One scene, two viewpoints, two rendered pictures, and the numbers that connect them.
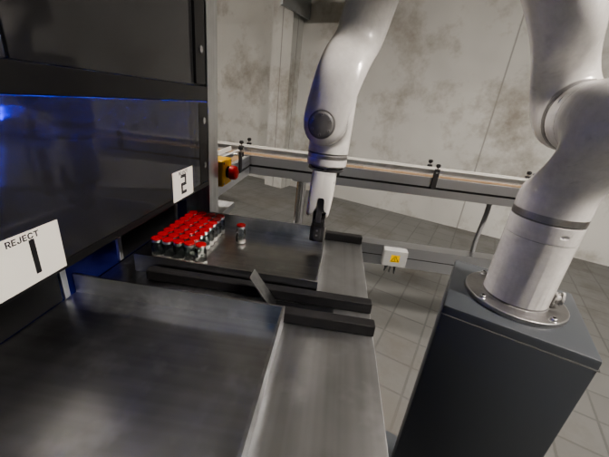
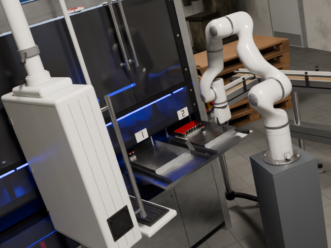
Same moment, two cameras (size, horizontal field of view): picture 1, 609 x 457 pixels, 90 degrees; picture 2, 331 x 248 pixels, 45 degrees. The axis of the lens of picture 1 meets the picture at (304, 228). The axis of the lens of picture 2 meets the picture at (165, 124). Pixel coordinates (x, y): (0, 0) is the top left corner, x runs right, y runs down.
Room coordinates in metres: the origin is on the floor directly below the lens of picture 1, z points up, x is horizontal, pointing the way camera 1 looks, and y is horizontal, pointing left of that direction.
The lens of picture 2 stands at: (-0.99, -1.57, 1.89)
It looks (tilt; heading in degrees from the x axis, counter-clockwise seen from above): 20 degrees down; 52
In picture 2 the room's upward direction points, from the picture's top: 15 degrees counter-clockwise
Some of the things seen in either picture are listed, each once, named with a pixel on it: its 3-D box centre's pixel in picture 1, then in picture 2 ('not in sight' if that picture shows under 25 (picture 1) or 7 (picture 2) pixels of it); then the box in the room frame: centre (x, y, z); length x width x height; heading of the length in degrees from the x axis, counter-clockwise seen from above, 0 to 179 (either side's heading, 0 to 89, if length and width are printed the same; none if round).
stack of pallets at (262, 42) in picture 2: not in sight; (235, 81); (2.72, 1.56, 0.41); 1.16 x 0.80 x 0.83; 154
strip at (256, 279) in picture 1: (293, 294); (195, 147); (0.42, 0.01, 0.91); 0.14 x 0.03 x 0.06; 87
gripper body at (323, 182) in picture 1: (323, 188); (222, 112); (0.66, -0.03, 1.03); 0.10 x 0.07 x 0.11; 176
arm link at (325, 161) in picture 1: (326, 159); (220, 103); (0.66, -0.03, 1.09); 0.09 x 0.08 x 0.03; 176
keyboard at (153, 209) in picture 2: not in sight; (132, 207); (-0.09, 0.02, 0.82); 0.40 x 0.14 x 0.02; 93
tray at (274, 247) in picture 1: (245, 246); (201, 133); (0.60, 0.13, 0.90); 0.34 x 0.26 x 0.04; 85
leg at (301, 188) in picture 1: (295, 244); (299, 133); (1.55, 0.04, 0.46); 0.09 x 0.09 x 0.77; 86
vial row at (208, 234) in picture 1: (207, 237); (191, 130); (0.61, 0.21, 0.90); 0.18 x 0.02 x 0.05; 175
